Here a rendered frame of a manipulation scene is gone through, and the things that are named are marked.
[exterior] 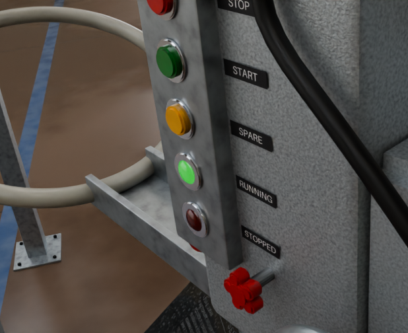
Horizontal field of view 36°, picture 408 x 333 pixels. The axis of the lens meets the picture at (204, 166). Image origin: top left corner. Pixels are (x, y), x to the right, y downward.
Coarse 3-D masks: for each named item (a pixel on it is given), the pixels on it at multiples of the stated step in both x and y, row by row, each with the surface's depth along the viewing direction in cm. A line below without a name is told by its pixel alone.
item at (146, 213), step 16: (160, 160) 98; (160, 176) 100; (96, 192) 94; (112, 192) 91; (128, 192) 98; (144, 192) 98; (160, 192) 97; (112, 208) 91; (128, 208) 87; (144, 208) 94; (160, 208) 94; (128, 224) 89; (144, 224) 85; (160, 224) 83; (144, 240) 87; (160, 240) 83; (176, 240) 80; (160, 256) 85; (176, 256) 81; (192, 256) 77; (192, 272) 79; (208, 288) 77
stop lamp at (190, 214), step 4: (188, 212) 57; (192, 212) 57; (188, 216) 57; (192, 216) 57; (196, 216) 57; (188, 220) 57; (192, 220) 57; (196, 220) 57; (192, 224) 57; (196, 224) 57; (200, 224) 57; (192, 228) 58; (196, 228) 57; (200, 228) 57
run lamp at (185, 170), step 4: (180, 164) 55; (184, 164) 54; (180, 168) 55; (184, 168) 54; (188, 168) 54; (180, 172) 55; (184, 172) 54; (188, 172) 54; (192, 172) 54; (184, 176) 55; (188, 176) 54; (192, 176) 54; (184, 180) 55; (188, 180) 55; (192, 180) 54
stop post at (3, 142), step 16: (0, 96) 239; (0, 112) 239; (0, 128) 242; (0, 144) 245; (16, 144) 253; (0, 160) 248; (16, 160) 250; (16, 176) 253; (16, 208) 260; (32, 208) 262; (32, 224) 265; (32, 240) 269; (48, 240) 282; (16, 256) 275; (32, 256) 273; (48, 256) 272
